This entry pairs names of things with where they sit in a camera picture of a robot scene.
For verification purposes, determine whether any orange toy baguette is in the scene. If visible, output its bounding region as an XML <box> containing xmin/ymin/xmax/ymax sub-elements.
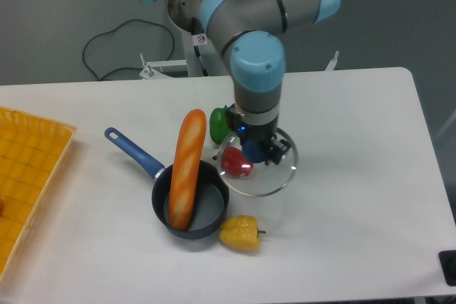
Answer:
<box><xmin>168</xmin><ymin>109</ymin><xmax>207</xmax><ymax>231</ymax></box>

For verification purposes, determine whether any yellow woven basket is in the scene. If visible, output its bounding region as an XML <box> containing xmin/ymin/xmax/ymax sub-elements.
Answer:
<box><xmin>1</xmin><ymin>107</ymin><xmax>76</xmax><ymax>278</ymax></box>

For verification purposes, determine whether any green toy bell pepper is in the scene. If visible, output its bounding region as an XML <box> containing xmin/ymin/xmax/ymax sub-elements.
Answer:
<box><xmin>209</xmin><ymin>106</ymin><xmax>230</xmax><ymax>145</ymax></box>

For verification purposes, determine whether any black object table corner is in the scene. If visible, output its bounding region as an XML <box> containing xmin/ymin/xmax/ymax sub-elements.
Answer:
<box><xmin>438</xmin><ymin>250</ymin><xmax>456</xmax><ymax>286</ymax></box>

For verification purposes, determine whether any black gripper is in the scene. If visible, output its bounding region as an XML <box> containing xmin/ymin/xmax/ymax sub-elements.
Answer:
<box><xmin>225</xmin><ymin>104</ymin><xmax>289</xmax><ymax>165</ymax></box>

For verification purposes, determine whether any yellow toy bell pepper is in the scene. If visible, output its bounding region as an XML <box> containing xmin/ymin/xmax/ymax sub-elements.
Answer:
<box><xmin>219</xmin><ymin>215</ymin><xmax>264</xmax><ymax>252</ymax></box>

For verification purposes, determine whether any dark pot blue handle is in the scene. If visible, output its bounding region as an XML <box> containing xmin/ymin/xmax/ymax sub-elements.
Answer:
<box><xmin>104</xmin><ymin>127</ymin><xmax>229</xmax><ymax>240</ymax></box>

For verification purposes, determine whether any black floor cable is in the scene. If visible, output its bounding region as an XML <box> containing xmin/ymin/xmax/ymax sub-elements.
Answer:
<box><xmin>82</xmin><ymin>19</ymin><xmax>175</xmax><ymax>81</ymax></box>

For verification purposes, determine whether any glass pot lid blue knob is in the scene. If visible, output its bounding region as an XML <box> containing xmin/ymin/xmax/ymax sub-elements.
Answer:
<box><xmin>216</xmin><ymin>126</ymin><xmax>298</xmax><ymax>197</ymax></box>

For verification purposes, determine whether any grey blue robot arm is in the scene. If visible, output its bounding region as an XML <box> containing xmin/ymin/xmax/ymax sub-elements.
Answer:
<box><xmin>142</xmin><ymin>0</ymin><xmax>341</xmax><ymax>164</ymax></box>

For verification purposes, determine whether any red toy bell pepper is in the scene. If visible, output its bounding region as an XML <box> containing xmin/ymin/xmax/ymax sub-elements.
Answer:
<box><xmin>212</xmin><ymin>147</ymin><xmax>254</xmax><ymax>178</ymax></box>

